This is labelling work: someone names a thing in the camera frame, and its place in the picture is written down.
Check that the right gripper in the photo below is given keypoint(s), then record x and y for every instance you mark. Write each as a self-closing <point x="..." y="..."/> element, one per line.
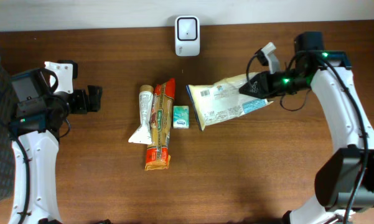
<point x="262" y="89"/>

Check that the yellow snack bag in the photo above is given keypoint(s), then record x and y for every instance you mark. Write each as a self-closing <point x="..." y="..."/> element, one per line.
<point x="222" y="101"/>

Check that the white barcode scanner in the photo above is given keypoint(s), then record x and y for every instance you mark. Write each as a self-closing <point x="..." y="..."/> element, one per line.
<point x="187" y="36"/>

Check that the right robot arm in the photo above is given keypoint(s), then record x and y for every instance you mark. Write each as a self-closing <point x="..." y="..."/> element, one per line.
<point x="345" y="183"/>

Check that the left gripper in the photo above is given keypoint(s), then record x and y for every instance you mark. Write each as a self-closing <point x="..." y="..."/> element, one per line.
<point x="84" y="106"/>

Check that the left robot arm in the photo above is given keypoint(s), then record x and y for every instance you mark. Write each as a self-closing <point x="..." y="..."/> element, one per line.
<point x="45" y="101"/>

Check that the red orange pasta packet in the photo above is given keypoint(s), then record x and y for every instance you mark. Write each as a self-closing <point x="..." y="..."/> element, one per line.
<point x="157" y="154"/>

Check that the white tube with tan cap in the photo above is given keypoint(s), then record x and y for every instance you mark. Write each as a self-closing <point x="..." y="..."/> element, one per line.
<point x="143" y="133"/>

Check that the teal tissue pack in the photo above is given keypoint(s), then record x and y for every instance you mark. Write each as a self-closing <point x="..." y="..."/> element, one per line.
<point x="181" y="117"/>

